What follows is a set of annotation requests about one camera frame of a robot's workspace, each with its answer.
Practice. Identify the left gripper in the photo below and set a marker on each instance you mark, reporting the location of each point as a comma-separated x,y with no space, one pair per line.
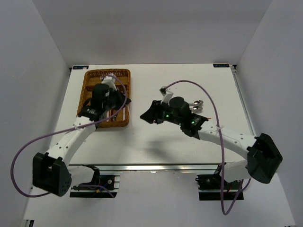
120,96

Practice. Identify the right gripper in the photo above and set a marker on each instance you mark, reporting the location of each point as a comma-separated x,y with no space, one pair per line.
154,112

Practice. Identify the pink handled spoon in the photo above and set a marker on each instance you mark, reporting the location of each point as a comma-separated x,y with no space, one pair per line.
196,109

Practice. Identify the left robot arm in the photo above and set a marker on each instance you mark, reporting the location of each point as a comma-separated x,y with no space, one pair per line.
51,170

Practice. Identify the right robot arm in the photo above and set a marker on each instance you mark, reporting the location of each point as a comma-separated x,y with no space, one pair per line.
261,157

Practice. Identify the wicker cutlery tray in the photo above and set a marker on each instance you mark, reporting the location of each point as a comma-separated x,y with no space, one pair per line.
93,77

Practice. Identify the blue label left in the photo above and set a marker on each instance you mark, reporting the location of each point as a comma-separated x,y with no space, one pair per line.
80,67

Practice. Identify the blue label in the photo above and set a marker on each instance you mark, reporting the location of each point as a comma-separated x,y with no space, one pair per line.
221,65
80,67

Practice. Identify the blue label right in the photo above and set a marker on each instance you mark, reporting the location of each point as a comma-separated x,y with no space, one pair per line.
221,65

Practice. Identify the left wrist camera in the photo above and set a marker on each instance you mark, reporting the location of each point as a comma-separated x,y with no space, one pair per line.
110,80

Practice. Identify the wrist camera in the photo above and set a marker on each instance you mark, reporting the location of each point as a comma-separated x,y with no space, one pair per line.
167,95
110,80

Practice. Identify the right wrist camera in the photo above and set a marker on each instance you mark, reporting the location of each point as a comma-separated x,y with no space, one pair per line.
167,95

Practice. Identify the dark handled spoon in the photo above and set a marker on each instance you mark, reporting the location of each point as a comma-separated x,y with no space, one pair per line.
197,103

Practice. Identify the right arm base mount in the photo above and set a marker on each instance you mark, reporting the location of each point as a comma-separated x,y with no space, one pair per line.
209,188

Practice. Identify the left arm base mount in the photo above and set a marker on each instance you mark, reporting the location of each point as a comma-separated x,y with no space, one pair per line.
99,180

